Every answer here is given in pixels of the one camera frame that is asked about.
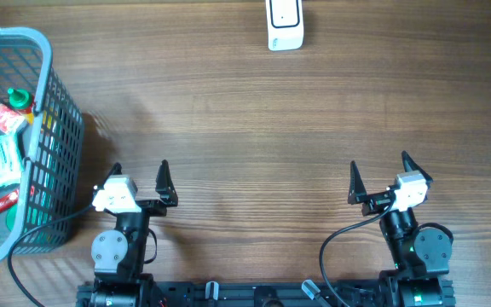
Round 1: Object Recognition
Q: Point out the right black cable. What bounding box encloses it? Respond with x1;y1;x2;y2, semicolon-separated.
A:
318;204;394;307

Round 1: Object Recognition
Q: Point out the green lid jar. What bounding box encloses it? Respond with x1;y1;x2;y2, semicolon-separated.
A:
5;205;17;231

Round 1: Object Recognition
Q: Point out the red sauce bottle green cap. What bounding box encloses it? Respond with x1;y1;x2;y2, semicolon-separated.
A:
7;88;35;125

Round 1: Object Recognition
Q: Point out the grey plastic mesh basket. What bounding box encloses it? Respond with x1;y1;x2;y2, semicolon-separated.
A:
0;27;84;261

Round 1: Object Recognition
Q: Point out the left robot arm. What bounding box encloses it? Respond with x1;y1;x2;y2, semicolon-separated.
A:
76;159;178;307

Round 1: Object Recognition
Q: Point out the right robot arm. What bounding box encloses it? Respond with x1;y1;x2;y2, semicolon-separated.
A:
348;151;456;307

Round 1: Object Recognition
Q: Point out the black cable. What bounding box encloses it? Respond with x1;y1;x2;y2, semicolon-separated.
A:
318;204;394;307
6;203;97;307

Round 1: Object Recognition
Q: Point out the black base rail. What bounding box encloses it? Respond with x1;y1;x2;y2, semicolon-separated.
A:
76;279;456;307

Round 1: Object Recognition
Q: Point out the red white small packet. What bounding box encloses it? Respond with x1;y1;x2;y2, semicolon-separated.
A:
0;104;27;135

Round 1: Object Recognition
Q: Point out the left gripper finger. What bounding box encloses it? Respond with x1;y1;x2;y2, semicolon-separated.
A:
104;162;122;182
155;159;178;207

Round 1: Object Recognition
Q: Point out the teal tissue pack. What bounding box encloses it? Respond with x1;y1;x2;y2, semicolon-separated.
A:
0;133;23;188

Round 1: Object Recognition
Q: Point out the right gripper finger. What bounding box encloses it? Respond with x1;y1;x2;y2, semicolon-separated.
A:
348;160;367;204
401;151;433;184

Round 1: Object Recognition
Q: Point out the white barcode scanner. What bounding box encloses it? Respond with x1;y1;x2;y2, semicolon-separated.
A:
265;0;304;51

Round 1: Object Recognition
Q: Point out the left black cable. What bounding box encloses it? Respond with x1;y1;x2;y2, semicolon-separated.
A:
6;203;97;307

